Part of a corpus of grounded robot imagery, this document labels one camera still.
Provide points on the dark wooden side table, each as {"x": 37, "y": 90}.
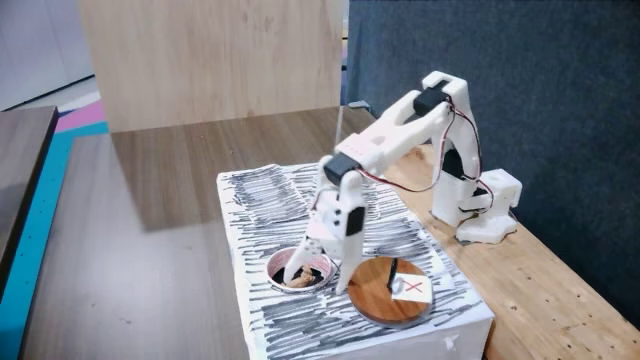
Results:
{"x": 22, "y": 160}

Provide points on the round wooden lid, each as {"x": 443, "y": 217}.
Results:
{"x": 370, "y": 295}

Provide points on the white paper with red cross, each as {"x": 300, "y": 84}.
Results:
{"x": 419, "y": 289}

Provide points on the brown debris piece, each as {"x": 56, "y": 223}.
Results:
{"x": 307, "y": 278}

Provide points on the grey felt partition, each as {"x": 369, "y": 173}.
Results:
{"x": 575, "y": 100}

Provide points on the white box with black scribbles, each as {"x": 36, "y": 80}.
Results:
{"x": 310, "y": 320}

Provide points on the light wooden panel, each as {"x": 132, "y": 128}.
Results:
{"x": 210, "y": 60}

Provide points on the grey partition foot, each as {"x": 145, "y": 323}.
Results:
{"x": 359, "y": 105}

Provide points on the light wooden plank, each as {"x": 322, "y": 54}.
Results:
{"x": 540, "y": 300}

